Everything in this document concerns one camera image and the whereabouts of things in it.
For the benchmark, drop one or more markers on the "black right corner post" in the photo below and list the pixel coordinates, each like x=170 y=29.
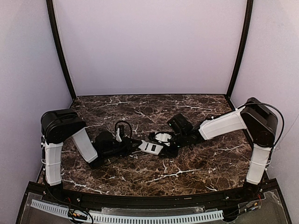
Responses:
x=241 y=49

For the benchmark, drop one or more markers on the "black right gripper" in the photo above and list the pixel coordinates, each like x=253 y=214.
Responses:
x=171 y=146

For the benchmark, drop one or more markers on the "black corner post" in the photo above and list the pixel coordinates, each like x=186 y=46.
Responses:
x=241 y=49
x=59 y=49

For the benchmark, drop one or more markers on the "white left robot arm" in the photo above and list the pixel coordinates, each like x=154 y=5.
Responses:
x=61 y=125

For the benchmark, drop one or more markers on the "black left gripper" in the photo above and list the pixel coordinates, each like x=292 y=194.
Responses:
x=127 y=144

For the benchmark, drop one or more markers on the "white slotted cable duct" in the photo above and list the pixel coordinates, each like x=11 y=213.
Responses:
x=101 y=218

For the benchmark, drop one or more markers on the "black left corner post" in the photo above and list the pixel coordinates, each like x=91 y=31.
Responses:
x=59 y=49

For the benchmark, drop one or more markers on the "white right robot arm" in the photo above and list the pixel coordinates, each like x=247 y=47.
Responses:
x=254 y=116

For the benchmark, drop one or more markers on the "white and red remote control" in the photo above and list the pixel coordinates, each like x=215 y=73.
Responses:
x=150 y=148

